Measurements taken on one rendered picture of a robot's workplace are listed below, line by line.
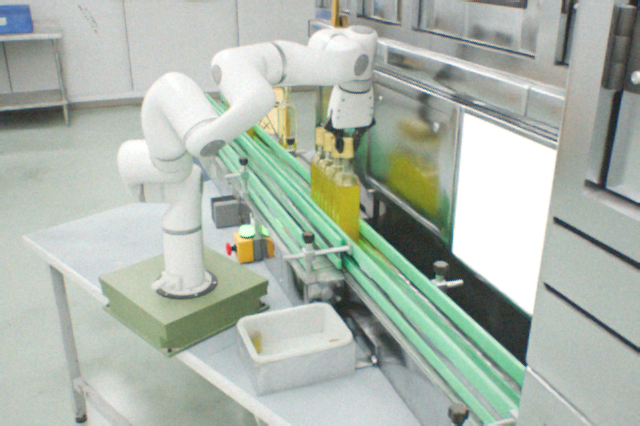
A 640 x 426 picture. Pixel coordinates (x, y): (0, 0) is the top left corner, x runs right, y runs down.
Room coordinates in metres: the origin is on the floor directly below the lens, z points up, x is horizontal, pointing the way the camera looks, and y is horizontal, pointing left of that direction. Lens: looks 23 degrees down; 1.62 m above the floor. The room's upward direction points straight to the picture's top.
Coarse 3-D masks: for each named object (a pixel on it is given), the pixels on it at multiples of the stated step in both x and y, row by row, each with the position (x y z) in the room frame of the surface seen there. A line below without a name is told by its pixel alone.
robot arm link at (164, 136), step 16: (160, 80) 1.21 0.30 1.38; (176, 80) 1.21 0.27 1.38; (192, 80) 1.23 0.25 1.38; (160, 96) 1.20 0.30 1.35; (176, 96) 1.18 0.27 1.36; (192, 96) 1.18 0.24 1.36; (144, 112) 1.20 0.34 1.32; (160, 112) 1.20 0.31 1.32; (176, 112) 1.17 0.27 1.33; (192, 112) 1.16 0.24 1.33; (208, 112) 1.17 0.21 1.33; (144, 128) 1.21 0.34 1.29; (160, 128) 1.21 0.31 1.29; (176, 128) 1.17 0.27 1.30; (160, 144) 1.21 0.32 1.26; (176, 144) 1.22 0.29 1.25; (160, 160) 1.23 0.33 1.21
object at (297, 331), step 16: (320, 304) 1.30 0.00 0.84; (240, 320) 1.23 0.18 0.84; (256, 320) 1.24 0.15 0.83; (272, 320) 1.26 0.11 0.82; (288, 320) 1.27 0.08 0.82; (304, 320) 1.28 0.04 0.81; (320, 320) 1.29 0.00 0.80; (336, 320) 1.23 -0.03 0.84; (272, 336) 1.25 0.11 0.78; (288, 336) 1.27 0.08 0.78; (304, 336) 1.27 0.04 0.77; (320, 336) 1.27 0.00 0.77; (336, 336) 1.22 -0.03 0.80; (352, 336) 1.17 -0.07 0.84; (256, 352) 1.11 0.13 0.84; (272, 352) 1.21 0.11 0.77; (288, 352) 1.11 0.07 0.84; (304, 352) 1.11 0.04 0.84
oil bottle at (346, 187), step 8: (336, 176) 1.51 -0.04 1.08; (344, 176) 1.49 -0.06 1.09; (352, 176) 1.50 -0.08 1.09; (336, 184) 1.50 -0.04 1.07; (344, 184) 1.48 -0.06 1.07; (352, 184) 1.49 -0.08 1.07; (336, 192) 1.50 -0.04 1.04; (344, 192) 1.48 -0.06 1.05; (352, 192) 1.49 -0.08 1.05; (336, 200) 1.50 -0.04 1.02; (344, 200) 1.48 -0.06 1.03; (352, 200) 1.49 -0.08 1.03; (336, 208) 1.50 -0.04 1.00; (344, 208) 1.48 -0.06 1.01; (352, 208) 1.49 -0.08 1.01; (336, 216) 1.50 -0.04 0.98; (344, 216) 1.48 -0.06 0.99; (352, 216) 1.49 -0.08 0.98; (344, 224) 1.48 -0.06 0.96; (352, 224) 1.49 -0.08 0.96; (352, 232) 1.49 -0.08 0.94
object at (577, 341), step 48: (624, 0) 0.49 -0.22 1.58; (576, 48) 0.51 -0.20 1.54; (624, 48) 0.48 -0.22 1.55; (576, 96) 0.50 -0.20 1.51; (624, 96) 0.48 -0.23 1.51; (576, 144) 0.50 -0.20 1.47; (624, 144) 0.47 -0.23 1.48; (576, 192) 0.49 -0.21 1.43; (624, 192) 0.47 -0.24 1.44; (576, 240) 0.48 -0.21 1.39; (624, 240) 0.44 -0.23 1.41; (576, 288) 0.47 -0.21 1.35; (624, 288) 0.43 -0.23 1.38; (576, 336) 0.46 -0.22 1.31; (624, 336) 0.42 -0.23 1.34; (576, 384) 0.45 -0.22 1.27; (624, 384) 0.41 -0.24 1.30
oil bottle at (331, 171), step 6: (330, 168) 1.56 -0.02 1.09; (336, 168) 1.55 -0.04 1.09; (330, 174) 1.54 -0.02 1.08; (330, 180) 1.54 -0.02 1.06; (330, 186) 1.54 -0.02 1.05; (330, 192) 1.54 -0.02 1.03; (330, 198) 1.54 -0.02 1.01; (330, 204) 1.54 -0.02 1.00; (330, 210) 1.54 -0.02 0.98; (330, 216) 1.54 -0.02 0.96
